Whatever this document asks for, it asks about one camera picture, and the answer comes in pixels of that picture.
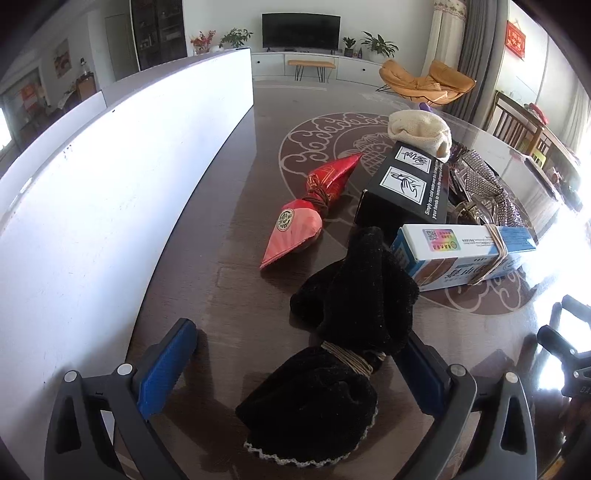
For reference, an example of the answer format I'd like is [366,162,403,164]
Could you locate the red wall hanging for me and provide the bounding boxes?
[505,19,527,60]

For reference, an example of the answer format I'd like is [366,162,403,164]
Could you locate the large white board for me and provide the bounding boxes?
[0,46,254,462]

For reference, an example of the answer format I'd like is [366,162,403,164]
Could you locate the cream covered standing air conditioner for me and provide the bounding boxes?
[427,0,467,86]

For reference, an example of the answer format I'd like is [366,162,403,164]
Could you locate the dark glass display cabinet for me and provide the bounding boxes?
[130,0,188,72]

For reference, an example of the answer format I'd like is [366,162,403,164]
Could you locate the black velvet lace-trimmed bundle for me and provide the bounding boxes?
[235,226,420,467]

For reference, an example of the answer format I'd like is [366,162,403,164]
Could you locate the blue and white medicine box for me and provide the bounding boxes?
[390,224,539,292]

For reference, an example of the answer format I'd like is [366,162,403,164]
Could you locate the black television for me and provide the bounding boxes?
[262,13,341,51]

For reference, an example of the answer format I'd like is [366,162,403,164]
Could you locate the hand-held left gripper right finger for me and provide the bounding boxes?
[396,332,539,480]

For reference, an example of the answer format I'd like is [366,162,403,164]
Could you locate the brown patterned glass desktop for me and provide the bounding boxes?
[124,83,591,480]

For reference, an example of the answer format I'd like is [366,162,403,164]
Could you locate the orange bench with metal legs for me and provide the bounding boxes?
[287,59,336,83]

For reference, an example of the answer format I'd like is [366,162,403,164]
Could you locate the black box with white labels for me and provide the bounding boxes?
[355,141,455,232]

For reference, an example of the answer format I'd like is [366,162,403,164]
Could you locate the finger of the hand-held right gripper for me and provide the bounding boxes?
[537,325,578,365]
[562,294,591,324]

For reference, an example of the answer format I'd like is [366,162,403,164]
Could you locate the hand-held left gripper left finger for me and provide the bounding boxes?
[44,318,199,480]

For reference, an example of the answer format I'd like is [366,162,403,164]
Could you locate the red foil package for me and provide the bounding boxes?
[259,152,365,272]

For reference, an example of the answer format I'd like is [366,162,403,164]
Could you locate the orange lounge chair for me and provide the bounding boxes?
[379,59,476,103]

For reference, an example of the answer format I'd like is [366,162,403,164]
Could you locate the cream knitted cloth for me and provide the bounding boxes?
[387,110,452,162]

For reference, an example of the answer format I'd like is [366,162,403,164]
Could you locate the framed wall painting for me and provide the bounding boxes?
[52,39,71,77]

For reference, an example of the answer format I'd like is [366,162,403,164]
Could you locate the bushy green potted plant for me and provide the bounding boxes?
[220,28,254,49]

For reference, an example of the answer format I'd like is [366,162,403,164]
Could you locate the silver rhinestone bow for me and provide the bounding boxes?
[455,150,527,228]

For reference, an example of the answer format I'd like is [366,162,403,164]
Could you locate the white television cabinet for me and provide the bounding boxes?
[252,50,393,84]

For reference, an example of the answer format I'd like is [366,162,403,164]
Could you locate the wooden chair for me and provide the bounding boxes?
[482,90,541,153]

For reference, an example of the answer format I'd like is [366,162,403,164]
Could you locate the white sheer curtain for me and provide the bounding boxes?
[558,83,591,160]

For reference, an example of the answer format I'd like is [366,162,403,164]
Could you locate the red flower arrangement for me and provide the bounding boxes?
[191,30,217,55]

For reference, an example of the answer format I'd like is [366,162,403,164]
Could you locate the grey curtain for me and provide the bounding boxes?
[450,0,509,123]

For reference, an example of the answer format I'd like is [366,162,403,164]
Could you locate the large leafy potted plant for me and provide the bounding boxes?
[360,31,399,60]

